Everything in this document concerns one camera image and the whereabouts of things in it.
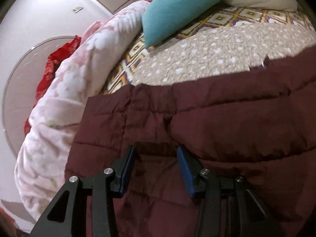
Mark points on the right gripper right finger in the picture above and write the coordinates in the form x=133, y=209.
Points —
x=228, y=205

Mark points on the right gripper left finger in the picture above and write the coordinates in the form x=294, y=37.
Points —
x=86, y=205

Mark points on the maroon quilted puffer coat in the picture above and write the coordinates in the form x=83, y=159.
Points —
x=259, y=124

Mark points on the round beige headboard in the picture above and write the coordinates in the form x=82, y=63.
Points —
x=19, y=92

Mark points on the pink floral blanket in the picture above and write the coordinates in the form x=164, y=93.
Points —
x=55, y=119

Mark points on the beige dotted quilt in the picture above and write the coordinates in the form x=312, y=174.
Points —
x=221, y=51

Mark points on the red patterned fabric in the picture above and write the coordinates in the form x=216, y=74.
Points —
x=53, y=63

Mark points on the geometric patterned bed sheet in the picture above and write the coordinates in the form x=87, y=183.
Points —
x=216, y=17

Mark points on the teal pillow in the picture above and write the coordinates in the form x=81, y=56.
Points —
x=163, y=18

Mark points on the wall switch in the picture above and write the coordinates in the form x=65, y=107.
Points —
x=77, y=9

